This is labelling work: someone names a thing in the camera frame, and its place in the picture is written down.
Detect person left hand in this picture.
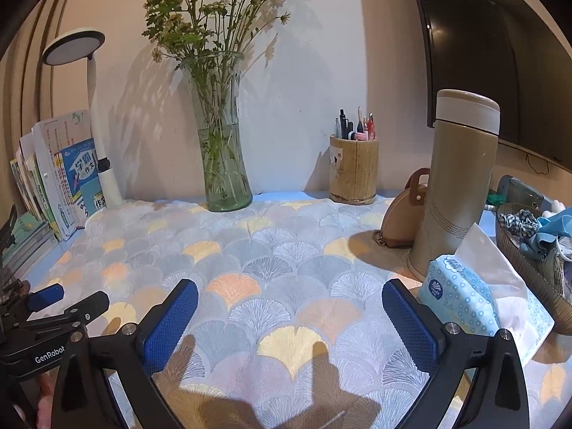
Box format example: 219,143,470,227
37,373,55,429

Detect blue tissue pack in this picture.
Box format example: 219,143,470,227
417,225,554,366

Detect glass ribbed bowl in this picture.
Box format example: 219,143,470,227
495,203,571,335

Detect patterned tablecloth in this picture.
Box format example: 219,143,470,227
26,196,572,429

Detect blue white scrunchie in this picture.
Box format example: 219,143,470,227
498,209,540,242

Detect blue cloth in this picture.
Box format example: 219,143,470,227
529,207,571,260

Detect stack of books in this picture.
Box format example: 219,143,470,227
0,107,109,273

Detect brown leather pouch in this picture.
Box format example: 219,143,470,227
373,168,429,249

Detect beige thermos bottle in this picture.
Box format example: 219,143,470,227
407,89,500,280

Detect blue chair back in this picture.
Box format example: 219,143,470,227
497,174,544,209

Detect bamboo pen holder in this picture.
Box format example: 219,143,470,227
329,109,379,205

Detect glass flower vase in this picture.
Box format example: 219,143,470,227
180,51,252,212

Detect white desk lamp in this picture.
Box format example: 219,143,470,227
42,27,123,208

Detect green flower bouquet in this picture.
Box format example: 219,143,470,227
143,0,290,105

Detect black wall television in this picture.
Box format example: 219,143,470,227
417,0,571,168

